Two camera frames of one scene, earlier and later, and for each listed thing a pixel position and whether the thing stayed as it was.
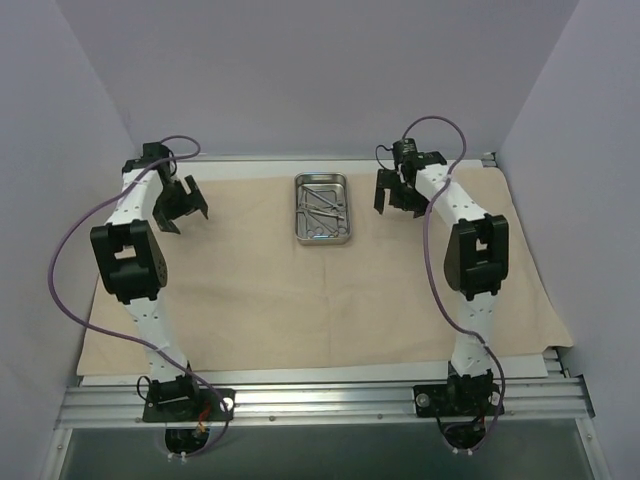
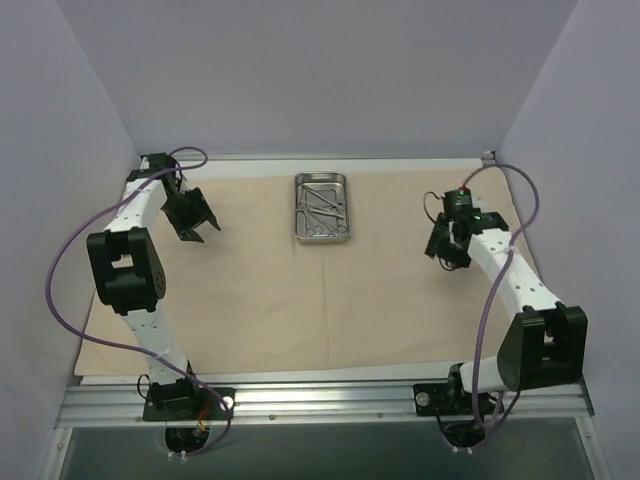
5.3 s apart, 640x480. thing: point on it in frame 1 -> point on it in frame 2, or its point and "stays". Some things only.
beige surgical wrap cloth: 292,267 stays
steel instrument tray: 322,208 stays
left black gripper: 179,205 -> 189,214
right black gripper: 397,194 -> 439,240
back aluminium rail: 318,157 stays
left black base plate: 189,405 stays
